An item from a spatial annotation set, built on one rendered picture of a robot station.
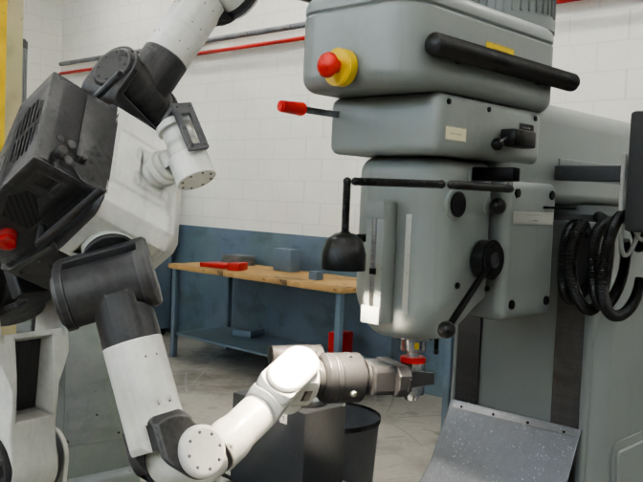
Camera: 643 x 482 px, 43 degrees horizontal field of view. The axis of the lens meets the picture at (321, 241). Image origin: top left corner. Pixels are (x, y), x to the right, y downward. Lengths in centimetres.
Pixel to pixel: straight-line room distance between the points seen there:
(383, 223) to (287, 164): 641
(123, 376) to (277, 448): 55
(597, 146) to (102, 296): 109
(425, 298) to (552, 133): 46
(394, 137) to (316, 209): 612
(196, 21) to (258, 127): 652
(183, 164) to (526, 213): 64
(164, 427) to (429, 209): 56
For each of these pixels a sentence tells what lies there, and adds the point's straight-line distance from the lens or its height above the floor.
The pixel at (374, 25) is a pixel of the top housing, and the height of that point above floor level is 182.
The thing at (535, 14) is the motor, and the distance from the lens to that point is 166.
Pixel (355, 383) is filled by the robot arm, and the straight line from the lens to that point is 143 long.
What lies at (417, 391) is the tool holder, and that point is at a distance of 151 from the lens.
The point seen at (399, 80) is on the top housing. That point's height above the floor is 174.
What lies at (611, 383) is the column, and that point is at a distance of 181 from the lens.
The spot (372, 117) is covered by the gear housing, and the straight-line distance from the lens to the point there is 141.
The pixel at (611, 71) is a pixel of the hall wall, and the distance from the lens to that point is 601.
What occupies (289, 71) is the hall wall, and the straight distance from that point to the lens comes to 788.
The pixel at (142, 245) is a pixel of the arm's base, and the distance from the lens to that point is 129.
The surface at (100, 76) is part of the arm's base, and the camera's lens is 154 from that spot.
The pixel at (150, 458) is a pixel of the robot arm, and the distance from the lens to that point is 129.
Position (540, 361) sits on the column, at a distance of 181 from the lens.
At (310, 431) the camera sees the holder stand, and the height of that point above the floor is 109.
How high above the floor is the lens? 155
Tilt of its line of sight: 3 degrees down
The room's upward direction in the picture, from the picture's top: 2 degrees clockwise
